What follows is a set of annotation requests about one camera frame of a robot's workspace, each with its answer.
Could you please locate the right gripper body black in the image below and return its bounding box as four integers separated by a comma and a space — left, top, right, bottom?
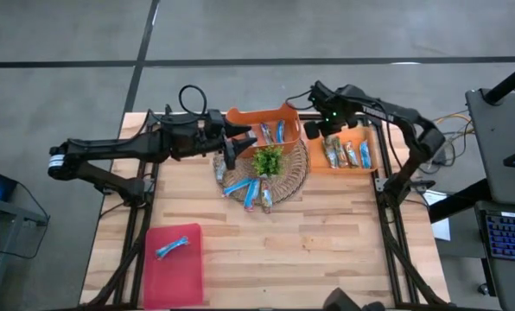
304, 101, 359, 140

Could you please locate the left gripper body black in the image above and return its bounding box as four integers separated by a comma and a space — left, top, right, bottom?
198, 124, 238, 170

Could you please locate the tan granola bar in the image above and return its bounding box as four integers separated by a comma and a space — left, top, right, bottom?
321, 136, 339, 170
343, 140, 360, 169

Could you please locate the green plant in white pot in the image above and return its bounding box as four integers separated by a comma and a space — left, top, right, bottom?
251, 145, 286, 177

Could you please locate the translucent orange plastic tray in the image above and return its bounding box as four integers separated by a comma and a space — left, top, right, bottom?
304, 124, 379, 176

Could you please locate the round woven placemat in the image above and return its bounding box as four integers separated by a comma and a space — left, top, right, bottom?
213, 136, 310, 207

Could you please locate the small black connector box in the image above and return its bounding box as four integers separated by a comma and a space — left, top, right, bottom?
406, 179, 436, 194

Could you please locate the pink plastic bin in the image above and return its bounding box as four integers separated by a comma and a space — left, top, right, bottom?
143, 223, 206, 310

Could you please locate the white paper sheet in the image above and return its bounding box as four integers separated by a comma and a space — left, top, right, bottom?
422, 189, 452, 242

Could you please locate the grey desk top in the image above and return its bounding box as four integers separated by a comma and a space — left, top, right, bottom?
464, 88, 515, 206

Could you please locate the black desk pole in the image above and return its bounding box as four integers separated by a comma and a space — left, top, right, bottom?
484, 58, 515, 105

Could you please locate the backlit black keyboard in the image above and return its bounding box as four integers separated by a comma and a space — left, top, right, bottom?
484, 210, 515, 263

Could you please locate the grey metal stand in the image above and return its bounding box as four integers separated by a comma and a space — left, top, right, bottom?
0, 194, 50, 311

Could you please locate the computer case with blue light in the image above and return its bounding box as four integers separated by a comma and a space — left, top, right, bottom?
0, 165, 19, 203

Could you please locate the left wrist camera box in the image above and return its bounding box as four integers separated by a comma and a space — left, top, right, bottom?
205, 109, 226, 130

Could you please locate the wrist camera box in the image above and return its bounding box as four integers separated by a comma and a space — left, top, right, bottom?
205, 109, 226, 130
308, 79, 332, 107

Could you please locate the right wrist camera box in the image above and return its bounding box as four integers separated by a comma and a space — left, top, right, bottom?
308, 79, 332, 107

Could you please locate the salmon orange handled plastic basket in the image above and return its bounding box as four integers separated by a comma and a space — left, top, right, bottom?
225, 102, 302, 159

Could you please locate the black right camera cable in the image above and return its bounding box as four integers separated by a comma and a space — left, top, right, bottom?
285, 89, 315, 111

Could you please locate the black camera cable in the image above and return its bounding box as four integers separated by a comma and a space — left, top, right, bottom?
285, 89, 315, 111
178, 84, 210, 120

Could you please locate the black left camera cable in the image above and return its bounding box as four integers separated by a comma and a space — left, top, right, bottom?
178, 84, 210, 120

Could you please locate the yellow cable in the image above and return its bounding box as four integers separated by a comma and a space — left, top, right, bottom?
432, 112, 474, 148

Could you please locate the black aluminium table frame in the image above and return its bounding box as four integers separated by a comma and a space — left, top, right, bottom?
79, 103, 453, 311

